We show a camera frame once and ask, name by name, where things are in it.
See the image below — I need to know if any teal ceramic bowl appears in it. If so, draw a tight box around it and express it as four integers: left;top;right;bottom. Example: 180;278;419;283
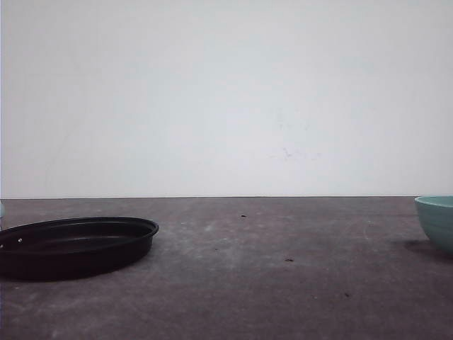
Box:
415;195;452;254

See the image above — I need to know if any black frying pan green handle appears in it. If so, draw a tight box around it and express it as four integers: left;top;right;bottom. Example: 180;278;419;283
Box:
1;216;159;281

